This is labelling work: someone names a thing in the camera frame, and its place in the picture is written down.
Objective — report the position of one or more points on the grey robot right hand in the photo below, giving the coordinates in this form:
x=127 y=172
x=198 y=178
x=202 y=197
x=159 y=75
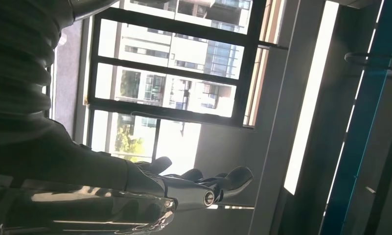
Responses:
x=85 y=194

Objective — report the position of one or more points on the black framed window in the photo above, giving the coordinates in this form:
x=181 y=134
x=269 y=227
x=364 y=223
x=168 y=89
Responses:
x=169 y=68

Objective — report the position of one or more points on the long ceiling light strip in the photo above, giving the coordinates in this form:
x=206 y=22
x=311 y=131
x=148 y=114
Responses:
x=311 y=97

